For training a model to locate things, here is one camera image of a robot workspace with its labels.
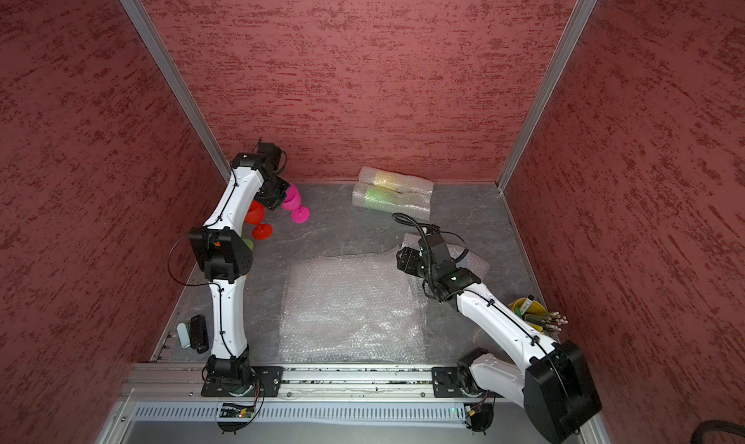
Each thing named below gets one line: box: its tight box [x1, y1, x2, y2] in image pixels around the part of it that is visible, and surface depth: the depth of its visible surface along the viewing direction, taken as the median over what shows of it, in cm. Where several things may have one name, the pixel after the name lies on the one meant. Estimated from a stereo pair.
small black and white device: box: [176, 315, 210, 354], surface depth 81 cm
